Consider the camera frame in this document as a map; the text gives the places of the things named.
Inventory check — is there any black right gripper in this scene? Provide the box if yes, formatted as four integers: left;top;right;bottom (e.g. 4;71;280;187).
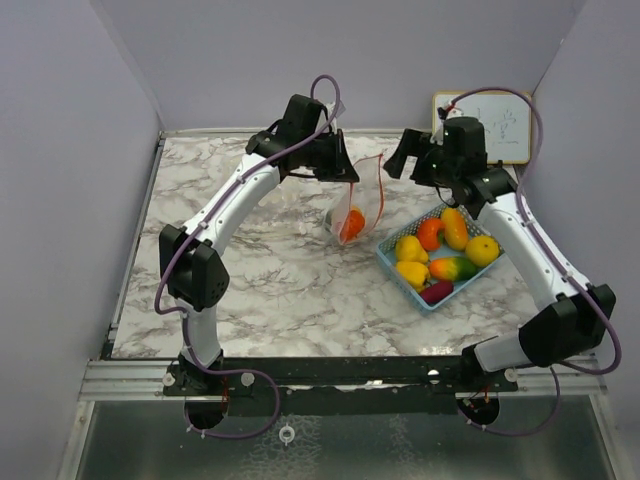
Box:
386;128;459;189

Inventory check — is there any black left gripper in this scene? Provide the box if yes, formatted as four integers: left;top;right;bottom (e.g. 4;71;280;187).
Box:
299;128;359;182

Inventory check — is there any clear zip bag orange zipper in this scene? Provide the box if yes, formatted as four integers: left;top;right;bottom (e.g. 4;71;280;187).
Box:
279;154;386;247

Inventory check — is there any orange toy pumpkin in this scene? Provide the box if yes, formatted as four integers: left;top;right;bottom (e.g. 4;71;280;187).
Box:
337;207;366;244

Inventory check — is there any orange yellow toy mango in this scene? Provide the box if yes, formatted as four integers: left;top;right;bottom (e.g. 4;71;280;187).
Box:
440;207;469;251

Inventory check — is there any orange toy pepper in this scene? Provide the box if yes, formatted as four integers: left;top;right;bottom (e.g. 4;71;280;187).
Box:
415;218;445;252

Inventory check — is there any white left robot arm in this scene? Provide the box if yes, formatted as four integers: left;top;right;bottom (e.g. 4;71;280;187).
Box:
158;94;359;395

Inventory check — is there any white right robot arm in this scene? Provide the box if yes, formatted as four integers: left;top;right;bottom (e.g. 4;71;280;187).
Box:
384;117;616;391

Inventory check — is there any small whiteboard with writing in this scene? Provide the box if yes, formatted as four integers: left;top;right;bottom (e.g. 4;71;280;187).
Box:
447;90;532;165

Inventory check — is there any yellow toy lemon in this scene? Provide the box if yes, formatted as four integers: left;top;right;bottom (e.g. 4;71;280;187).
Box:
465;235;501;268

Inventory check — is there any yellow toy pepper upper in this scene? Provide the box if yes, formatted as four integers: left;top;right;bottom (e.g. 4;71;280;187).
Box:
395;235;429;264

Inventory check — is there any yellow toy pepper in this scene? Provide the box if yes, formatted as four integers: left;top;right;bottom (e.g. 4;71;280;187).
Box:
395;261;431;293
395;235;429;264

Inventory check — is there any light blue perforated basket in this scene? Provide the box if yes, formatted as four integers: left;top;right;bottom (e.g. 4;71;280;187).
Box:
376;205;504;315

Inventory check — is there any green orange toy mango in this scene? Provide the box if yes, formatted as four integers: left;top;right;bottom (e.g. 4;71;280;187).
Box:
428;256;478;282

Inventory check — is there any yellow toy pepper lower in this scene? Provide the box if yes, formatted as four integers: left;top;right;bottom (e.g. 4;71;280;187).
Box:
395;261;431;293

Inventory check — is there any purple toy eggplant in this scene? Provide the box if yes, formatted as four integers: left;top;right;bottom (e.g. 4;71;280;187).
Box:
420;281;454;305

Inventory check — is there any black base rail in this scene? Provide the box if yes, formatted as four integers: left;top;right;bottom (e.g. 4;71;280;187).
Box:
163;356;517;417

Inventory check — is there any aluminium frame rail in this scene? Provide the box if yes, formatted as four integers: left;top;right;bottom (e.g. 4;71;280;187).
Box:
79;360;170;402

